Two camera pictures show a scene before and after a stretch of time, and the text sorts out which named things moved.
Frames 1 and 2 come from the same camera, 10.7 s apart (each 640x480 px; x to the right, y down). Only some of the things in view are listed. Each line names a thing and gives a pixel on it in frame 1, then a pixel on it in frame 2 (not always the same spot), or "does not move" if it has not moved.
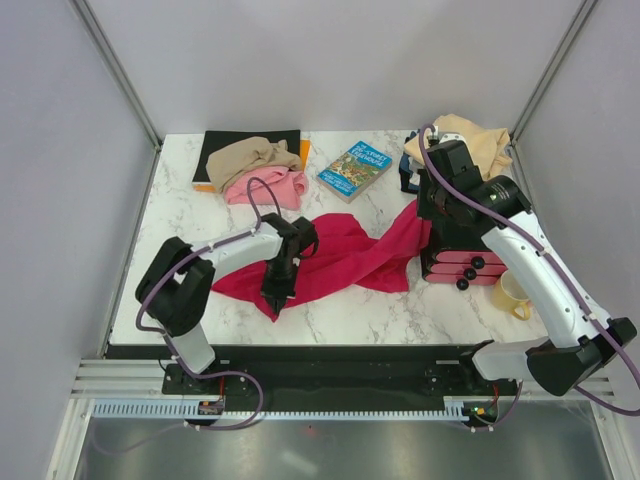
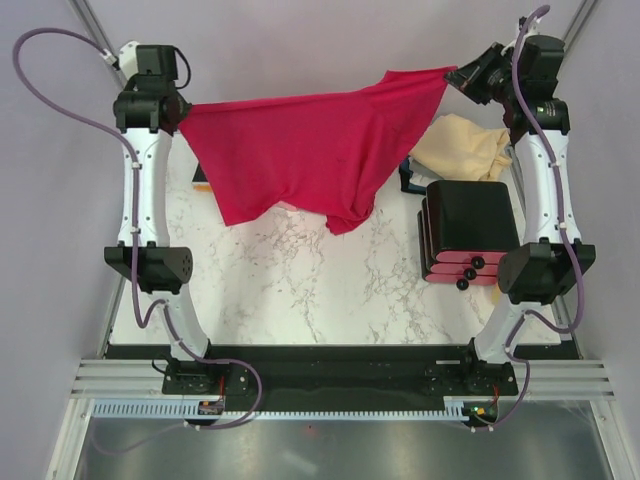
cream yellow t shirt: (490, 148) does not move
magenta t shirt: (345, 253) → (328, 154)
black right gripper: (425, 211) → (469, 79)
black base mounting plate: (324, 373) does not move
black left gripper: (277, 295) → (187, 106)
